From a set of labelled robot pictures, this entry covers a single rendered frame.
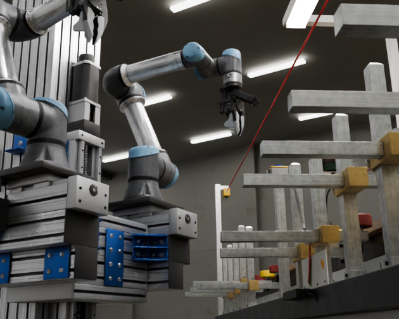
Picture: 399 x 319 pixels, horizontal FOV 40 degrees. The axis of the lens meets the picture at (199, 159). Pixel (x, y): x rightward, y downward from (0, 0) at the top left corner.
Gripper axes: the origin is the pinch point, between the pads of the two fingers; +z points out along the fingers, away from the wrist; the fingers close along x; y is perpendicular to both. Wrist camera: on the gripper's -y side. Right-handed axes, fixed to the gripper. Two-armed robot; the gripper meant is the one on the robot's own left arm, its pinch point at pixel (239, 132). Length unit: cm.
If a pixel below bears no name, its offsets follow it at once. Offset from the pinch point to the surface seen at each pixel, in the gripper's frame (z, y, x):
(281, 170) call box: 11.6, -7.9, -20.8
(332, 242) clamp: 50, -40, 25
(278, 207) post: 26.6, -5.4, -21.1
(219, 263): 23, 113, -189
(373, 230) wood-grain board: 44, -48, 7
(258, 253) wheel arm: 49, -11, 12
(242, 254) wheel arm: 49, -6, 15
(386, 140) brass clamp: 36, -66, 67
